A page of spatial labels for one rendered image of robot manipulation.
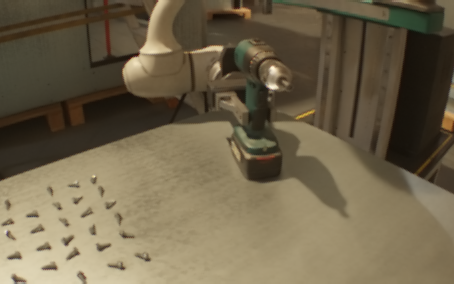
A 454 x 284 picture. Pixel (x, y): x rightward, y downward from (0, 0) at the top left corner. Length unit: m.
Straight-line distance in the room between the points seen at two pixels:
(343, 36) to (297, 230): 1.01
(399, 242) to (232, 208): 0.28
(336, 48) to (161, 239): 1.07
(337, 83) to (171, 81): 0.81
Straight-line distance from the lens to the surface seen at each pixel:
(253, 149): 0.65
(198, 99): 2.15
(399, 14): 1.07
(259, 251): 0.53
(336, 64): 1.45
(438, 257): 0.59
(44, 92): 2.60
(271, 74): 0.54
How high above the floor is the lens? 1.02
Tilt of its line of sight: 28 degrees down
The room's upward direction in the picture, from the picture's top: straight up
